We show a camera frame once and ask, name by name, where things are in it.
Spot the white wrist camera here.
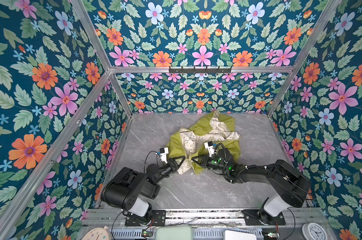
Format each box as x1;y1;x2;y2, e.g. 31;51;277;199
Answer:
204;141;216;158
159;147;169;164

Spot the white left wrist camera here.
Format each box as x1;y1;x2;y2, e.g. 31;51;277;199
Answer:
159;147;169;164

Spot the pale green box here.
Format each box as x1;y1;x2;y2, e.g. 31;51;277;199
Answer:
155;225;194;240

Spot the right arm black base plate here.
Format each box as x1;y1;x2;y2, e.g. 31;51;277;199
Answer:
242;209;286;226

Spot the black hook rail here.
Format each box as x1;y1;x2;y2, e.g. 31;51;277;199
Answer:
168;66;232;75

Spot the aluminium frame left diagonal bar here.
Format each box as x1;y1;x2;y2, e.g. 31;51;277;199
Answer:
0;70;112;240

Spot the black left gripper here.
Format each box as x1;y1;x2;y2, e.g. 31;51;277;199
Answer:
154;156;185;187

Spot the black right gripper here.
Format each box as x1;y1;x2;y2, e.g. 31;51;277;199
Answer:
191;154;229;174

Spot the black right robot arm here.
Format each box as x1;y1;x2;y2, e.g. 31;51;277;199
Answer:
192;150;311;218

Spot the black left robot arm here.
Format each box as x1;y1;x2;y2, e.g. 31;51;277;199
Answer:
101;156;186;218

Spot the aluminium front rail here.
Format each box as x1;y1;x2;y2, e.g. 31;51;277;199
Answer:
82;208;330;228

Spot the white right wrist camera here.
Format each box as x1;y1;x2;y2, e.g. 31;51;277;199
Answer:
204;141;216;158

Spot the beige clock bottom left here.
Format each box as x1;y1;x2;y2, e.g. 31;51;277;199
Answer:
82;226;112;240

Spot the aluminium frame post back left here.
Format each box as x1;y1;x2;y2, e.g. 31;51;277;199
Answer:
71;0;132;119

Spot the white clock bottom right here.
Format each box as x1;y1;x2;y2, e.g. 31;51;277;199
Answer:
301;223;328;240

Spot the aluminium frame post back right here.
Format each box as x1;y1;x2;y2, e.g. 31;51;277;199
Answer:
267;0;342;120

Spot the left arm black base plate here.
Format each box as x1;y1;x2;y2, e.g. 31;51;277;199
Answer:
125;210;167;227

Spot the white box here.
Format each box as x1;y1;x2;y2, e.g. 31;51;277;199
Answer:
223;230;257;240

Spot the aluminium frame post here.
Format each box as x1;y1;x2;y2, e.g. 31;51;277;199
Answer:
71;0;132;119
267;0;342;120

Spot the green jacket with printed lining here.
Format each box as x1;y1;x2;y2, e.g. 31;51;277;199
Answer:
167;111;241;175

